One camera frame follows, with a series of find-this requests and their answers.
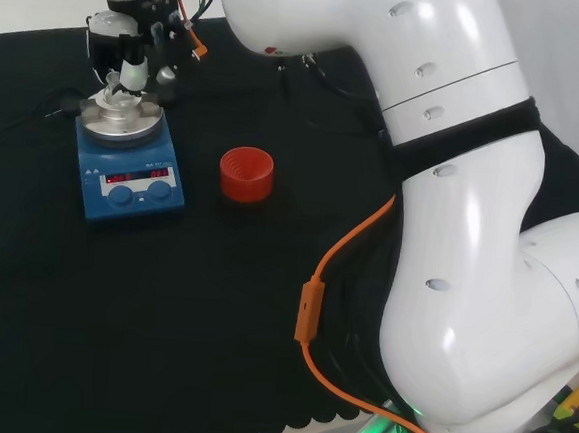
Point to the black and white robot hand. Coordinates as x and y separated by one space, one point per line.
107 44

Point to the clear round-bottom flask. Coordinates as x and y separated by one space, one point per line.
117 98

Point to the heater with blue base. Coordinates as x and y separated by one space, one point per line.
129 209

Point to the red ribbed flask holder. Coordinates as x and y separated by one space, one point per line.
244 185

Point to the black bench cloth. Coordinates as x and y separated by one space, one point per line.
136 315

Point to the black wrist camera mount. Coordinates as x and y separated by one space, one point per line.
167 16

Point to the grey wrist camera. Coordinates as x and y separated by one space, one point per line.
166 75

